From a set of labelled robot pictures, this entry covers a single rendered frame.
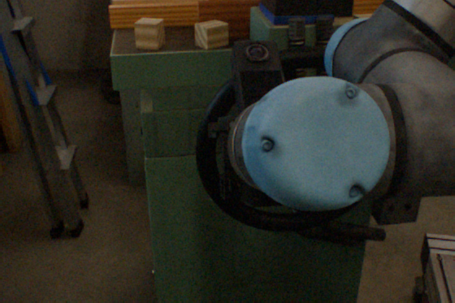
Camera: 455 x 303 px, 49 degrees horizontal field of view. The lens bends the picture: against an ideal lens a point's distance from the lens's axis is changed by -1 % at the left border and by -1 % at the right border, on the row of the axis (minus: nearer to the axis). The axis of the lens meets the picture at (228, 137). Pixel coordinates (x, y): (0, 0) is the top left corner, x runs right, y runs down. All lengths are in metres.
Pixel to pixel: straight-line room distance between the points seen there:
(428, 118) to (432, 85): 0.03
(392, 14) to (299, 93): 0.18
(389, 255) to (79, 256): 1.06
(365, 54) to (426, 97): 0.11
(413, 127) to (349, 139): 0.05
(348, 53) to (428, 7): 0.07
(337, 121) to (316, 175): 0.03
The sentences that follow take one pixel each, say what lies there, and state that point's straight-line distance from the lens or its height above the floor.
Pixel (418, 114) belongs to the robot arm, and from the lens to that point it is 0.32.
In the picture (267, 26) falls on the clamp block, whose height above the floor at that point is 0.96.
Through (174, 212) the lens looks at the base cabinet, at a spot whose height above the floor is 0.59.
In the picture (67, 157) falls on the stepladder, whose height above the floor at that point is 0.27.
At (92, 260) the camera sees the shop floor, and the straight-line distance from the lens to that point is 1.81.
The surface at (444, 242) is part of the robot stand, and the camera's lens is 1.58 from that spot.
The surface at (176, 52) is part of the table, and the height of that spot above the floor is 0.90.
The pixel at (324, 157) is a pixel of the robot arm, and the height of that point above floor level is 1.02.
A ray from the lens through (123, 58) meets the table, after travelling 0.82.
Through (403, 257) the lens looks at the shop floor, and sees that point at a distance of 1.86.
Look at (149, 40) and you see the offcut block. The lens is 0.83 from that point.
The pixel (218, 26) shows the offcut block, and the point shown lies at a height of 0.93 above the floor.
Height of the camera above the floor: 1.15
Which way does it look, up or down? 27 degrees down
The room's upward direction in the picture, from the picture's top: straight up
